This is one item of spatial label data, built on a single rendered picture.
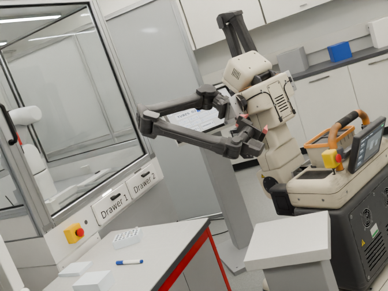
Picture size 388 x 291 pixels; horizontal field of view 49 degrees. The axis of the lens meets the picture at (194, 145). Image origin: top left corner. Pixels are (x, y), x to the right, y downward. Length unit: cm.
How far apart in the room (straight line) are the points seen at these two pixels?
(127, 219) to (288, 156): 94
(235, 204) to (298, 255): 171
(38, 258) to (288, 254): 116
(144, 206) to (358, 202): 123
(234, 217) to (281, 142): 114
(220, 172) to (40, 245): 145
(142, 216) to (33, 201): 76
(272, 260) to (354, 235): 54
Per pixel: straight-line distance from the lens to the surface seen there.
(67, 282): 191
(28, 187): 198
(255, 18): 520
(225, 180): 304
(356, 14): 551
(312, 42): 546
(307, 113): 491
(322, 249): 142
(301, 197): 188
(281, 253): 146
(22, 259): 219
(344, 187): 184
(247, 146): 175
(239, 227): 316
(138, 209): 250
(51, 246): 202
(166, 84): 379
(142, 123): 178
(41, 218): 200
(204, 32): 533
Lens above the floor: 144
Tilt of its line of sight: 11 degrees down
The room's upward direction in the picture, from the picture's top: 19 degrees counter-clockwise
